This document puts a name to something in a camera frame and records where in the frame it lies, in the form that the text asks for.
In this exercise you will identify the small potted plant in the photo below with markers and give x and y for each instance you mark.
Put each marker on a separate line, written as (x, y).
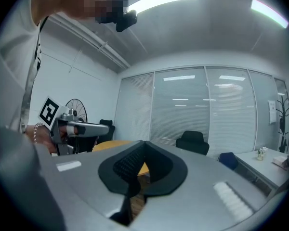
(261, 153)

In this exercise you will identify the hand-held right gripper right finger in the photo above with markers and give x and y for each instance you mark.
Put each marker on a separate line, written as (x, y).
(197, 201)

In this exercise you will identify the person's left forearm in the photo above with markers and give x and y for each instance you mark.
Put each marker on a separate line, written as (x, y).
(29, 129)

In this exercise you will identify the person's left hand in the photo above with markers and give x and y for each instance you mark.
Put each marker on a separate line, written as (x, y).
(45, 138)

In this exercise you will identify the black pedestal fan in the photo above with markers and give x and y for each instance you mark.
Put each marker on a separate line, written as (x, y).
(75, 108)

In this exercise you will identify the black coat rack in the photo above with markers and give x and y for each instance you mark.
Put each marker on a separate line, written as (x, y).
(283, 119)

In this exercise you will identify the white paper notice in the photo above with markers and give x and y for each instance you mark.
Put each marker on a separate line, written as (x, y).
(272, 112)

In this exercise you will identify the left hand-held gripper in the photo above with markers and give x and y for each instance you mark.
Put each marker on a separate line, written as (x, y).
(55, 112)

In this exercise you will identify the black head camera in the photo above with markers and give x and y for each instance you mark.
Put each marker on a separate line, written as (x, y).
(126, 20)

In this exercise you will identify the white desk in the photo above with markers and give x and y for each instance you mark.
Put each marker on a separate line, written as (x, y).
(262, 170)

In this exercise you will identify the pale tissue box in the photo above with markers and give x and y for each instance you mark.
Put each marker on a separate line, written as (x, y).
(279, 161)

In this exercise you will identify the white ceiling pipes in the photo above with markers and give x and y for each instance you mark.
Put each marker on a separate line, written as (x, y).
(98, 44)

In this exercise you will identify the black office chair with headrest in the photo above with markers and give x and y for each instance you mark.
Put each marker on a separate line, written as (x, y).
(191, 143)

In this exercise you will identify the blue chair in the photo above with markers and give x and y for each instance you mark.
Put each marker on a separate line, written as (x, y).
(227, 160)

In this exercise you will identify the person's white shirt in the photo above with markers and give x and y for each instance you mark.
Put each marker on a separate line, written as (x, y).
(12, 68)

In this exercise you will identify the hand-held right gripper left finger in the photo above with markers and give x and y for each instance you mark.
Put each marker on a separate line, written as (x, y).
(74, 174)

